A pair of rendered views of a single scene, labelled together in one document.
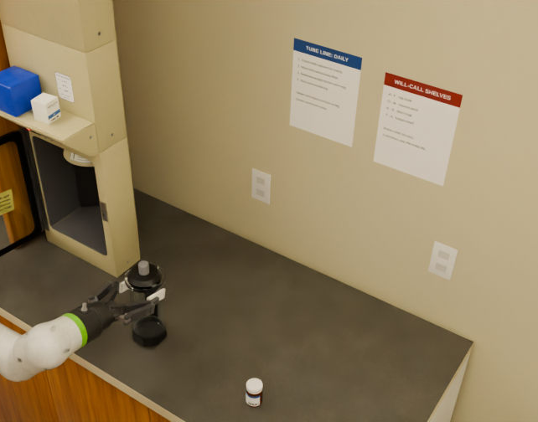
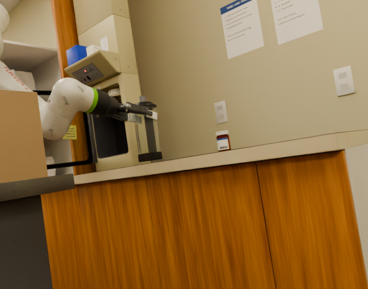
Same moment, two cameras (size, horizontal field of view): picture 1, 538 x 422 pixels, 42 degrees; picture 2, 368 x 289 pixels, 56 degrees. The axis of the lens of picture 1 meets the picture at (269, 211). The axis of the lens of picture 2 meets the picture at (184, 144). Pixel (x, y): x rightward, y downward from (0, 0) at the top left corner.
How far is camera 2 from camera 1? 1.56 m
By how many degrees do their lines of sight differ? 41
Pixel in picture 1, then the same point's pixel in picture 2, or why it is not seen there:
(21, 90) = (82, 49)
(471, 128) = not seen: outside the picture
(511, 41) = not seen: outside the picture
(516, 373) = not seen: outside the picture
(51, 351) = (69, 82)
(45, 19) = (96, 12)
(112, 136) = (129, 67)
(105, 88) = (124, 38)
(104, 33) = (123, 11)
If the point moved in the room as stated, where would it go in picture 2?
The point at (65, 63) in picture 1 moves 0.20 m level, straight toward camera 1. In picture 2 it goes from (104, 28) to (101, 11)
